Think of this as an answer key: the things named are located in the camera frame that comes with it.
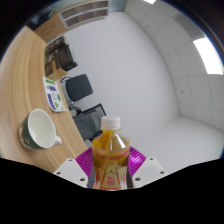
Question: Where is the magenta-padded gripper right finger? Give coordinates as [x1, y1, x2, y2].
[128, 146, 168, 188]

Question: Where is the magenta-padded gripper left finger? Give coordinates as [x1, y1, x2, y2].
[52, 148, 94, 189]

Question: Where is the yellow-labelled drink bottle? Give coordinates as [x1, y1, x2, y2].
[87, 115, 134, 191]

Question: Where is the grey mesh office chair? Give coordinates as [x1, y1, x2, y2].
[68, 103, 108, 143]

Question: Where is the green and white mug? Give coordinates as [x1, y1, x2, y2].
[18, 108, 63, 150]

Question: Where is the white printed leaflet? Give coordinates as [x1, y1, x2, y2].
[42, 76, 68, 113]

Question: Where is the black office chair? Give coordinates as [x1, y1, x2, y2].
[59, 73, 94, 109]

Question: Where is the tan cardboard box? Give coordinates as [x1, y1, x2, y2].
[49, 68, 68, 82]

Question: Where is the dark brown box stack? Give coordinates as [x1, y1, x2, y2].
[43, 35, 79, 78]

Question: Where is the large ceiling light panel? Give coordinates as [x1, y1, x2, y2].
[192, 37, 224, 76]

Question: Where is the wooden shelf cabinet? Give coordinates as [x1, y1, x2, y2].
[33, 0, 111, 44]

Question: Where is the grey ceiling air vent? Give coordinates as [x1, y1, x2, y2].
[174, 12, 205, 40]

